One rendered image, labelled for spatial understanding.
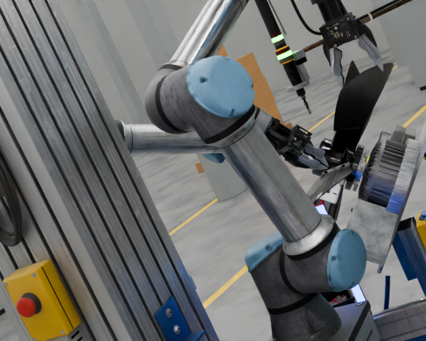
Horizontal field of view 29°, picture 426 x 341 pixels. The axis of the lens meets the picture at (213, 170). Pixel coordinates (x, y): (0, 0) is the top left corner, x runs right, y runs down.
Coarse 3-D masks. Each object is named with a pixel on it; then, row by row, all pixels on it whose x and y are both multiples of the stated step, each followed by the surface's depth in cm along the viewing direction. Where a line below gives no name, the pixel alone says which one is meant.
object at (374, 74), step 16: (384, 64) 231; (352, 80) 224; (368, 80) 231; (384, 80) 236; (352, 96) 232; (368, 96) 237; (336, 112) 234; (352, 112) 239; (368, 112) 242; (336, 128) 241
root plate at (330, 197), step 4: (340, 184) 248; (332, 188) 250; (336, 188) 249; (340, 188) 248; (332, 192) 250; (336, 192) 249; (340, 192) 248; (324, 196) 252; (328, 196) 251; (332, 196) 249; (336, 196) 248; (328, 200) 250; (332, 200) 249; (336, 200) 248
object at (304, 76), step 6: (294, 54) 236; (300, 54) 236; (294, 60) 238; (300, 60) 236; (306, 60) 236; (300, 66) 236; (300, 72) 237; (306, 72) 237; (306, 78) 237; (300, 84) 234; (306, 84) 235; (288, 90) 237; (294, 90) 235
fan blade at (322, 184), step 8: (344, 168) 235; (328, 176) 235; (336, 176) 230; (344, 176) 219; (320, 184) 231; (328, 184) 224; (336, 184) 216; (312, 192) 229; (320, 192) 223; (312, 200) 221
